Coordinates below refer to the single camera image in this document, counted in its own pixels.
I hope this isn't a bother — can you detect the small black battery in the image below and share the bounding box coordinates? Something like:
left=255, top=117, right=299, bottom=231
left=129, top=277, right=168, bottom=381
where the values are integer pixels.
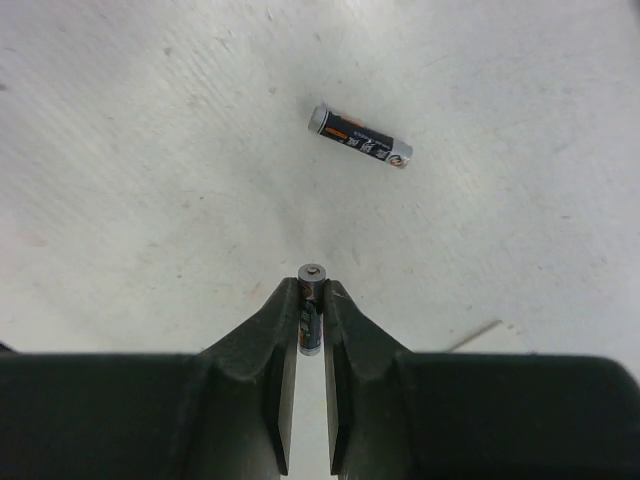
left=297, top=263, right=327, bottom=356
left=308, top=103, right=414, bottom=168

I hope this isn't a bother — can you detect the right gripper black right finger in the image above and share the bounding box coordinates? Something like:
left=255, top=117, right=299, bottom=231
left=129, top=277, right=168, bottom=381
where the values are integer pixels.
left=324, top=281, right=639, bottom=479

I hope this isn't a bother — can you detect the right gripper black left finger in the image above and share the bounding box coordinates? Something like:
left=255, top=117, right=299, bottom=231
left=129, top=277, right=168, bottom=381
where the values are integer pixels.
left=1, top=278, right=299, bottom=479

